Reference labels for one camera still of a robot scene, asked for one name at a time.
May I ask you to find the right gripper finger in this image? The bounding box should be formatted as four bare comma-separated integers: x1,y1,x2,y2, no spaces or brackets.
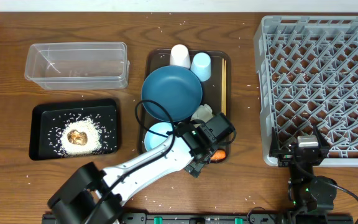
313,124,329,149
270,128,280,151

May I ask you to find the dark blue plate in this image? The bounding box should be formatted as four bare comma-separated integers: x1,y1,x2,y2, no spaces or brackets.
141,65,203,121

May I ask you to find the light blue bowl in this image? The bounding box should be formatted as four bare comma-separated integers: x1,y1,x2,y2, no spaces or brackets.
144,122,172,151

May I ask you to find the white rice pile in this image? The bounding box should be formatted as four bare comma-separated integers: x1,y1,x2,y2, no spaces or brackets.
54,118,101,157

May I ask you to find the golden brown food scrap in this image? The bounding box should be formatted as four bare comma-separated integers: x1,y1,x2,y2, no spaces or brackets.
67,129,88,146

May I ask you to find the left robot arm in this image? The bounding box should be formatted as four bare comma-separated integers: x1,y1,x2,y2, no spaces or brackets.
47,113,236,223

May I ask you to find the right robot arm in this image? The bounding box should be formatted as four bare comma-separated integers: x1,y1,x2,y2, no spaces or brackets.
269,126,337,223

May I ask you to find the grey dishwasher rack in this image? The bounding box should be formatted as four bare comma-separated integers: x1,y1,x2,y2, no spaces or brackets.
254,16,358,167

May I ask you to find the black waste tray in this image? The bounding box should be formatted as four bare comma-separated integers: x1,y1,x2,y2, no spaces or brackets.
29,98,120,161

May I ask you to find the crumpled white napkin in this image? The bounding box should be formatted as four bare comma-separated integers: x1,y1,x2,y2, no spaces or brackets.
191,104,214,123

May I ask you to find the orange carrot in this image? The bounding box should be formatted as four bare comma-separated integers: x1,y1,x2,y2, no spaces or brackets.
211,149,226,161

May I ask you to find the dark brown serving tray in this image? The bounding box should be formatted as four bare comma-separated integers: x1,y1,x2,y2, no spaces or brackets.
137,49,231,163

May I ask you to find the light blue plastic cup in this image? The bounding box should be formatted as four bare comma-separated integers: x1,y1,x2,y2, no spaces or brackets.
190,52,211,82

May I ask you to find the right wooden chopstick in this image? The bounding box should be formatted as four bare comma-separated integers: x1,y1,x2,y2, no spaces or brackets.
223,60,227,115

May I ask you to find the wooden chopstick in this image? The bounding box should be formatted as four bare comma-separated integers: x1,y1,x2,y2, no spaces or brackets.
223,60,227,115
221,58,224,114

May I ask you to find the left wooden chopstick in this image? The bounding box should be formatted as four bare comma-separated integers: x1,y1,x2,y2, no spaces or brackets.
221,58,224,114

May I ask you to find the white plastic cup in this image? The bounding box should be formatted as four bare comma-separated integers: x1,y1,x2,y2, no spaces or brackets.
170,44,191,69

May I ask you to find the clear plastic bin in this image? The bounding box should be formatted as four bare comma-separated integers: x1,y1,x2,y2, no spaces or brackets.
24,42,130,90

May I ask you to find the right black cable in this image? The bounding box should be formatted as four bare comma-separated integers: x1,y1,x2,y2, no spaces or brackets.
292,155,358,224

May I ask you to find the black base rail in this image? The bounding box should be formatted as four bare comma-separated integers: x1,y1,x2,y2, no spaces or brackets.
41,212,354,224

